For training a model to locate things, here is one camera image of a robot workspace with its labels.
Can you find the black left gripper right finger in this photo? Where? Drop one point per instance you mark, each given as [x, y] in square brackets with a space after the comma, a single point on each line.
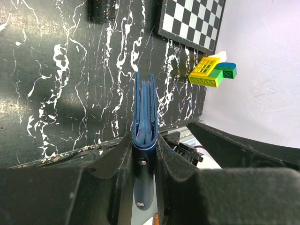
[187, 195]

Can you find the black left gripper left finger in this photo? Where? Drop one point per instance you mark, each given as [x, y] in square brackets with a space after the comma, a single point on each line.
[99, 194]

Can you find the navy blue card holder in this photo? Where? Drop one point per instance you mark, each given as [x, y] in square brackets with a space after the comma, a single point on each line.
[144, 137]

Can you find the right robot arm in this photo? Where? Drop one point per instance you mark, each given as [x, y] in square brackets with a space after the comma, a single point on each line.
[231, 151]

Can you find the yellow green brick stack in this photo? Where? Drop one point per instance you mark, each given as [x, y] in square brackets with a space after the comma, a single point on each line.
[211, 70]

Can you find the black white chessboard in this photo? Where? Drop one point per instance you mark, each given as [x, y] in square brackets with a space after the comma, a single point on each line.
[194, 23]

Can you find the black microphone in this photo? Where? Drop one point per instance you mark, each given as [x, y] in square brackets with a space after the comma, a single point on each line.
[102, 11]

